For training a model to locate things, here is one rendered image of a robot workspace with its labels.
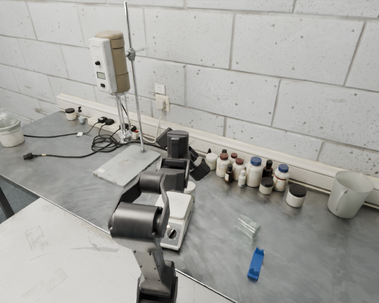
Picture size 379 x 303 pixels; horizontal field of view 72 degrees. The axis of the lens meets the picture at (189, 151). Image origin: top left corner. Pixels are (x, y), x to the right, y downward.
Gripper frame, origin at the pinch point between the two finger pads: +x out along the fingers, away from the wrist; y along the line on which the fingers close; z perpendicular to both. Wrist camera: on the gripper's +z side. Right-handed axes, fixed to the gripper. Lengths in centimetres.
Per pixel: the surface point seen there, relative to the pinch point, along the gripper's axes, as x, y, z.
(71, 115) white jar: 78, -55, 70
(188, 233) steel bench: -1.1, 24.1, 22.4
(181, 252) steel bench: -9.3, 24.5, 24.4
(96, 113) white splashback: 77, -43, 56
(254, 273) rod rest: -14.9, 41.2, 7.4
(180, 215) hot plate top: -2.7, 16.1, 18.1
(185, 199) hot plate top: 5.1, 15.3, 16.6
